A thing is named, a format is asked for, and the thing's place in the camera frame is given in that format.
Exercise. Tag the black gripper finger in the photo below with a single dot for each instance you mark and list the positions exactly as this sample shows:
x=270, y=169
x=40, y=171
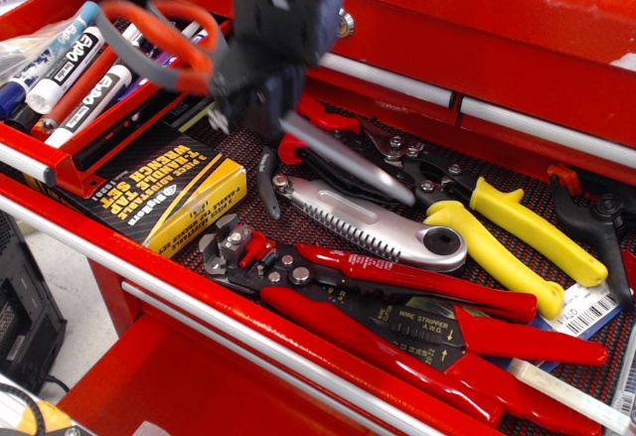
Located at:
x=228, y=112
x=271, y=97

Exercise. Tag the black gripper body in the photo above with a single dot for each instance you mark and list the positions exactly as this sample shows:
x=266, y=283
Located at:
x=268, y=34

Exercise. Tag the orange grey handled scissors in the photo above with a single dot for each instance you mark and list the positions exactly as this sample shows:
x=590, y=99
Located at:
x=161, y=22

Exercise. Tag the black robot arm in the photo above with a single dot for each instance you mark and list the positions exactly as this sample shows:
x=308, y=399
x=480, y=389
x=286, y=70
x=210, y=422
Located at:
x=262, y=75

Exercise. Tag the red marker drawer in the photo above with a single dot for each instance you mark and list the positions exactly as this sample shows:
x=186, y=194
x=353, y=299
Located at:
x=26, y=153

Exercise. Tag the silver chest lock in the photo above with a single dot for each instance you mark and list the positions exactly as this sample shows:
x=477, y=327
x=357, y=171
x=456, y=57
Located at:
x=347, y=25

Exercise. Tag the purple marker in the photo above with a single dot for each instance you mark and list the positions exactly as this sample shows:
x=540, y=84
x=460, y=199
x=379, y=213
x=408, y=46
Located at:
x=193, y=32

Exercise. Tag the black yellow tap wrench box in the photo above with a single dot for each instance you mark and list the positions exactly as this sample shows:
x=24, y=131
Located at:
x=161, y=190

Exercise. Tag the black pen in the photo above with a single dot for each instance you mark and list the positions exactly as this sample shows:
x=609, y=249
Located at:
x=173, y=109

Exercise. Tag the white Expo marker black cap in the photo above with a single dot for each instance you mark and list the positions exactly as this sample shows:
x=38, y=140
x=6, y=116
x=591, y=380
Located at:
x=107, y=89

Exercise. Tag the light blue cap marker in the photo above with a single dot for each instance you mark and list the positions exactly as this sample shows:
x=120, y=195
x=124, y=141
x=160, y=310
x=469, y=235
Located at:
x=36, y=67

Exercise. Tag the red barrel marker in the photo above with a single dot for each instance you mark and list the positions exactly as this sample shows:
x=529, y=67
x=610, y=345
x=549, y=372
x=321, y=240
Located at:
x=48, y=123

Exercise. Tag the clear plastic bag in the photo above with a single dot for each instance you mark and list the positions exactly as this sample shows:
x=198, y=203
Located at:
x=19, y=51

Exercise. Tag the dark blue marker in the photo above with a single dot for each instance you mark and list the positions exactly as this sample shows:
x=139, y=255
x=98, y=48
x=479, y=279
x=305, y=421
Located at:
x=12, y=95

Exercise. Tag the red tool chest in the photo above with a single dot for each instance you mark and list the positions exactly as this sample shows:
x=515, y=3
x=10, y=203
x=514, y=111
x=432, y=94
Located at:
x=536, y=83

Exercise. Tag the black electronics box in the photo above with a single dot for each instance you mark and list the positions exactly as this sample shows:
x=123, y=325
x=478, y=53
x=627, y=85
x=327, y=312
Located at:
x=32, y=325

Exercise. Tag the yellow sponge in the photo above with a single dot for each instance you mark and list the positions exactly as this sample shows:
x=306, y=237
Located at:
x=52, y=419

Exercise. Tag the clear plastic tube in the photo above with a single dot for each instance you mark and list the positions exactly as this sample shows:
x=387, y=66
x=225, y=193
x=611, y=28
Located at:
x=608, y=417

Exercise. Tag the white barcode label card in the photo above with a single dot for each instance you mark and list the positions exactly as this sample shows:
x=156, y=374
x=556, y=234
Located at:
x=585, y=311

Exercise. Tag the red handled crimping tool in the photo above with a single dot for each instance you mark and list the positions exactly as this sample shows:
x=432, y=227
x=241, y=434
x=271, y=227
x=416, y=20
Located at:
x=348, y=161

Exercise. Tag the red automatic wire stripper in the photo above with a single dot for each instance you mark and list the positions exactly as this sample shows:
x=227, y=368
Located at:
x=292, y=279

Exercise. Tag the yellow handled tin snips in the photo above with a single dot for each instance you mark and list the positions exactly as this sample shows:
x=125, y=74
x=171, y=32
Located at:
x=453, y=197

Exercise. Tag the red flat wire stripper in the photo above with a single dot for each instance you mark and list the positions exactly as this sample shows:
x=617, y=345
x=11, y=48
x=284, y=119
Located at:
x=457, y=354

